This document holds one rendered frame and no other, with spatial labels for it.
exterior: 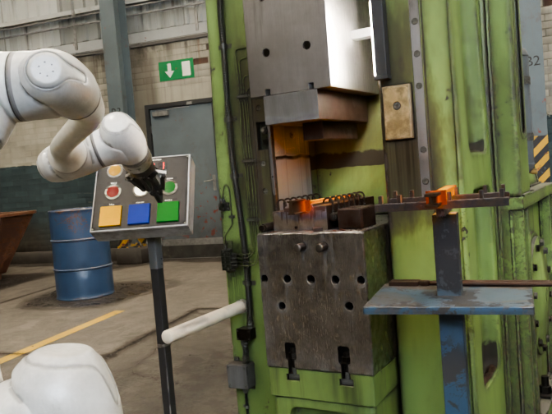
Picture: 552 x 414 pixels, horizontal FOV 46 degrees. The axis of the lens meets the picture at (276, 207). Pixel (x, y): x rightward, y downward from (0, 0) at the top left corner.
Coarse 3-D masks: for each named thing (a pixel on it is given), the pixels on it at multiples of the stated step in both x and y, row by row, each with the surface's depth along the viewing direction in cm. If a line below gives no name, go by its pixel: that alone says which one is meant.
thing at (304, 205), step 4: (344, 196) 234; (292, 200) 202; (296, 200) 202; (300, 200) 205; (304, 200) 208; (308, 200) 207; (312, 200) 213; (316, 200) 214; (320, 200) 217; (292, 204) 202; (296, 204) 204; (300, 204) 206; (304, 204) 208; (308, 204) 208; (292, 208) 202; (296, 208) 204; (300, 208) 206; (304, 208) 208; (308, 208) 208; (292, 212) 202; (296, 212) 203; (300, 212) 205; (304, 212) 207
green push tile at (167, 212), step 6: (162, 204) 219; (168, 204) 219; (174, 204) 219; (162, 210) 218; (168, 210) 218; (174, 210) 217; (162, 216) 217; (168, 216) 217; (174, 216) 216; (162, 222) 217; (168, 222) 217
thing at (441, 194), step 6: (444, 186) 177; (450, 186) 175; (456, 186) 184; (426, 192) 151; (432, 192) 147; (438, 192) 145; (444, 192) 149; (426, 198) 151; (432, 198) 142; (438, 198) 150; (444, 198) 150; (426, 204) 145; (432, 204) 142; (438, 204) 142; (444, 204) 150
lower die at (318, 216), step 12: (312, 204) 209; (324, 204) 216; (336, 204) 213; (372, 204) 241; (276, 216) 216; (288, 216) 213; (300, 216) 211; (312, 216) 209; (324, 216) 207; (276, 228) 216; (288, 228) 214; (300, 228) 212; (324, 228) 207
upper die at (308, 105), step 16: (272, 96) 212; (288, 96) 209; (304, 96) 206; (320, 96) 206; (336, 96) 217; (352, 96) 229; (272, 112) 213; (288, 112) 210; (304, 112) 207; (320, 112) 206; (336, 112) 216; (352, 112) 228
